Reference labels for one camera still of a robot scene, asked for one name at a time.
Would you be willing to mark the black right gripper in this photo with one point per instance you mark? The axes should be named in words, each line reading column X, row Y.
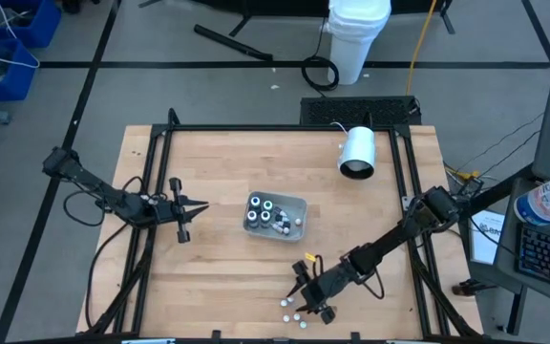
column 325, row 286

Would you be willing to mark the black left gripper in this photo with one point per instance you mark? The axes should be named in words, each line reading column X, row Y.
column 178, row 210

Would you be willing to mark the bottles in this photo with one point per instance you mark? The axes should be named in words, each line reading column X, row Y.
column 253, row 217
column 265, row 216

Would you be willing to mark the large blue-tipped food coloring bottle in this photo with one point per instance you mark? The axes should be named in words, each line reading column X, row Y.
column 255, row 200

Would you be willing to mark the large green-tipped food coloring bottle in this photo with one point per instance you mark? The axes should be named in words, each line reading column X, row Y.
column 268, row 205

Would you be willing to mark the small black food coloring bottle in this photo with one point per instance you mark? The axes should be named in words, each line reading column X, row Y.
column 280, row 210

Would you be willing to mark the light grey plastic bin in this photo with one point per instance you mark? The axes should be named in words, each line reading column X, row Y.
column 299, row 205

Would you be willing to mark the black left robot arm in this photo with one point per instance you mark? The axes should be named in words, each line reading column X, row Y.
column 89, row 179

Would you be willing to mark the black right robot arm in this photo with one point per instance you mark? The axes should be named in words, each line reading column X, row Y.
column 389, row 241

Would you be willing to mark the white spotlight lamp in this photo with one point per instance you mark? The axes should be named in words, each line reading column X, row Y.
column 357, row 148

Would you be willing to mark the black table clamp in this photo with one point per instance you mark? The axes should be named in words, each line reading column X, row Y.
column 468, row 288

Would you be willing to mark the black floor bar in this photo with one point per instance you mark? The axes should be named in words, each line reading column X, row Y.
column 232, row 43

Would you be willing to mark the white paper sheet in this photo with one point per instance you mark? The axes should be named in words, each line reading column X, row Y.
column 482, row 243

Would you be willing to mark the black perforated floor panel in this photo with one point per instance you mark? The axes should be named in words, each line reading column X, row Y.
column 356, row 111

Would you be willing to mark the blue storage bin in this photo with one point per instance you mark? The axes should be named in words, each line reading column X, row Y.
column 12, row 91
column 46, row 24

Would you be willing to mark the white trash bin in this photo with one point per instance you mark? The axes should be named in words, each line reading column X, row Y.
column 356, row 43

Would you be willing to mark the black keyboard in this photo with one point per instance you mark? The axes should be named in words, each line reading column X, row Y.
column 549, row 258

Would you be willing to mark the white wipes canister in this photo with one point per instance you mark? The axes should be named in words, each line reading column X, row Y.
column 547, row 198

